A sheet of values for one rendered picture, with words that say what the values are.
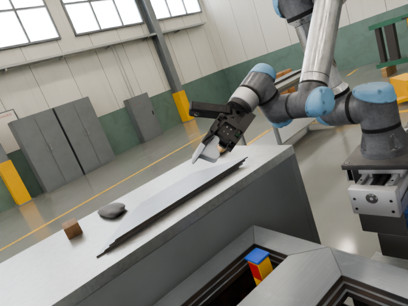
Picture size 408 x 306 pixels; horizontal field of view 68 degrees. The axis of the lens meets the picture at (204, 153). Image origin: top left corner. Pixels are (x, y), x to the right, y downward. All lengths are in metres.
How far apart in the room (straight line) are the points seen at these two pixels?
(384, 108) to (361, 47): 9.85
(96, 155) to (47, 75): 2.56
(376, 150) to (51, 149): 8.20
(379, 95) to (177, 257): 0.84
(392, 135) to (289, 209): 0.56
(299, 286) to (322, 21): 0.72
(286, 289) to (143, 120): 9.59
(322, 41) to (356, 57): 10.11
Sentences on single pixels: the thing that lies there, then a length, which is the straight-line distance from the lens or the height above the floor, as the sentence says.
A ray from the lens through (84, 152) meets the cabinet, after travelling 9.03.
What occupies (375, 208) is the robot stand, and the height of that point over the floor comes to 0.93.
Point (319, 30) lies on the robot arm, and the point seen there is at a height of 1.49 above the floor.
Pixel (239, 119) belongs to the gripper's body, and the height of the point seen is 1.34.
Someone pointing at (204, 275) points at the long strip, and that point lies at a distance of 1.10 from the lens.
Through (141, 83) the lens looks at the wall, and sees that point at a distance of 10.91.
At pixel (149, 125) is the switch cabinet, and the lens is 10.39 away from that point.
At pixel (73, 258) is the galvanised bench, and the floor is 1.05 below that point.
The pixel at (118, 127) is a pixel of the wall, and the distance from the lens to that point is 10.19.
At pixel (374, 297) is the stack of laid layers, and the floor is 0.84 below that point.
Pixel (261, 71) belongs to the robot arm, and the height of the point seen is 1.44.
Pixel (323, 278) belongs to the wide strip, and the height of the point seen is 0.87.
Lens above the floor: 1.49
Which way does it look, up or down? 14 degrees down
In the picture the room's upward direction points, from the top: 20 degrees counter-clockwise
